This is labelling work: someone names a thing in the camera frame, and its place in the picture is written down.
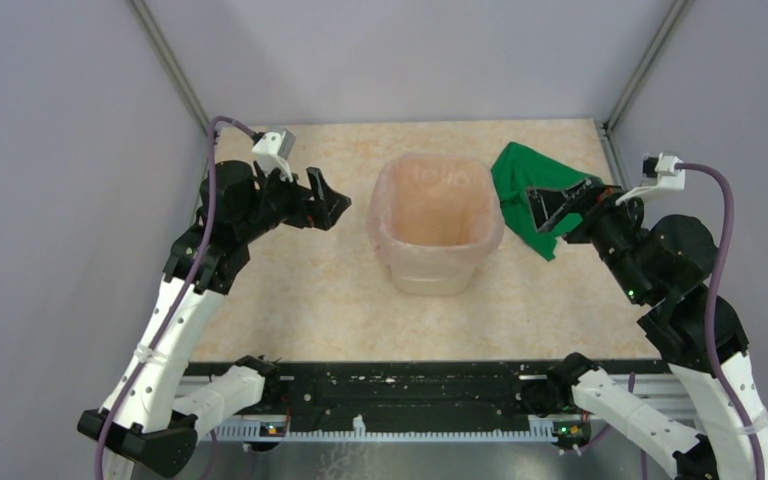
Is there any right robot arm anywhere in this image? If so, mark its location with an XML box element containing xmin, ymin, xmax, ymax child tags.
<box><xmin>524</xmin><ymin>177</ymin><xmax>768</xmax><ymax>479</ymax></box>

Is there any green cloth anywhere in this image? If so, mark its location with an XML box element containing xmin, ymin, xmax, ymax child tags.
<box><xmin>491</xmin><ymin>142</ymin><xmax>589</xmax><ymax>261</ymax></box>

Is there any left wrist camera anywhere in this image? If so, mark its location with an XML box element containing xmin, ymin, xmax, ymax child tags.
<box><xmin>252</xmin><ymin>127</ymin><xmax>296</xmax><ymax>182</ymax></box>

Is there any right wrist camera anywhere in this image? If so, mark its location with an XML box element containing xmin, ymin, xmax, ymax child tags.
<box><xmin>615</xmin><ymin>152</ymin><xmax>686</xmax><ymax>206</ymax></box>

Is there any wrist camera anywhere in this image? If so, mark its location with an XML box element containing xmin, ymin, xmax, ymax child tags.
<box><xmin>615</xmin><ymin>152</ymin><xmax>686</xmax><ymax>206</ymax></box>
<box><xmin>252</xmin><ymin>127</ymin><xmax>296</xmax><ymax>182</ymax></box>

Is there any beige plastic trash bin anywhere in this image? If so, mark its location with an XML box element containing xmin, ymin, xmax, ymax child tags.
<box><xmin>389</xmin><ymin>260</ymin><xmax>478</xmax><ymax>296</ymax></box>

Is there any pink plastic trash bag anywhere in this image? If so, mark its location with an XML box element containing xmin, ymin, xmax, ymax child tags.
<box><xmin>366</xmin><ymin>154</ymin><xmax>505</xmax><ymax>281</ymax></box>

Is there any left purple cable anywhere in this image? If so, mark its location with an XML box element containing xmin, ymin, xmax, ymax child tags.
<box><xmin>93</xmin><ymin>115</ymin><xmax>259</xmax><ymax>480</ymax></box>

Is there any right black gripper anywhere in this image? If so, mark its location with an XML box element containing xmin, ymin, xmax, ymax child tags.
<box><xmin>522</xmin><ymin>174</ymin><xmax>651</xmax><ymax>303</ymax></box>

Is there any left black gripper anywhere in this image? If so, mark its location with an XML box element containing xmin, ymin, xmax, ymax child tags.
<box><xmin>236</xmin><ymin>159</ymin><xmax>350</xmax><ymax>242</ymax></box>

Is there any aluminium frame post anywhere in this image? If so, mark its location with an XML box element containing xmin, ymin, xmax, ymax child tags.
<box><xmin>602</xmin><ymin>0</ymin><xmax>694</xmax><ymax>137</ymax></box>
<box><xmin>126</xmin><ymin>0</ymin><xmax>215</xmax><ymax>135</ymax></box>

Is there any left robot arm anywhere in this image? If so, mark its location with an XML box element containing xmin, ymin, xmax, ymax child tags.
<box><xmin>77</xmin><ymin>160</ymin><xmax>351</xmax><ymax>479</ymax></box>

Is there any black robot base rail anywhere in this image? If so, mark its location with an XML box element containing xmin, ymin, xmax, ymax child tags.
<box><xmin>185</xmin><ymin>359</ymin><xmax>673</xmax><ymax>435</ymax></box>

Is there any left aluminium frame post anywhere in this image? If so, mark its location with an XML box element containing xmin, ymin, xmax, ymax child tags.
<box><xmin>126</xmin><ymin>0</ymin><xmax>215</xmax><ymax>135</ymax></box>

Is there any right aluminium frame post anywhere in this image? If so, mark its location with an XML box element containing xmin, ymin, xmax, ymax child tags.
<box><xmin>602</xmin><ymin>0</ymin><xmax>694</xmax><ymax>137</ymax></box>

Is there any white cable duct strip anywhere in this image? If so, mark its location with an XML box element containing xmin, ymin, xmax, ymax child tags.
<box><xmin>215</xmin><ymin>417</ymin><xmax>591</xmax><ymax>444</ymax></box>

